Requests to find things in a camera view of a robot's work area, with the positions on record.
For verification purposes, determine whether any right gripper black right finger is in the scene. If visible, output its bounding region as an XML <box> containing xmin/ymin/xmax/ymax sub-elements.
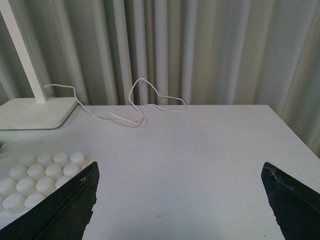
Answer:
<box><xmin>261</xmin><ymin>162</ymin><xmax>320</xmax><ymax>240</ymax></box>

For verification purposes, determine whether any white desk lamp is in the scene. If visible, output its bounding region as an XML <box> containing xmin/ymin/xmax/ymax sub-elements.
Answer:
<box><xmin>0</xmin><ymin>0</ymin><xmax>78</xmax><ymax>131</ymax></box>

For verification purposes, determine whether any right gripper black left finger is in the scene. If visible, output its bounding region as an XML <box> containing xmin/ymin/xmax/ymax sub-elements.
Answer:
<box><xmin>0</xmin><ymin>161</ymin><xmax>100</xmax><ymax>240</ymax></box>

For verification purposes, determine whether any white studded base plate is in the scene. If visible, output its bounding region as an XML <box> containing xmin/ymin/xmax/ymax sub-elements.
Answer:
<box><xmin>0</xmin><ymin>152</ymin><xmax>90</xmax><ymax>219</ymax></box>

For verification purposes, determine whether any white lamp cable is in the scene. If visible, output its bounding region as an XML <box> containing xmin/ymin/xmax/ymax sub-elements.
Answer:
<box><xmin>43</xmin><ymin>78</ymin><xmax>188</xmax><ymax>124</ymax></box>

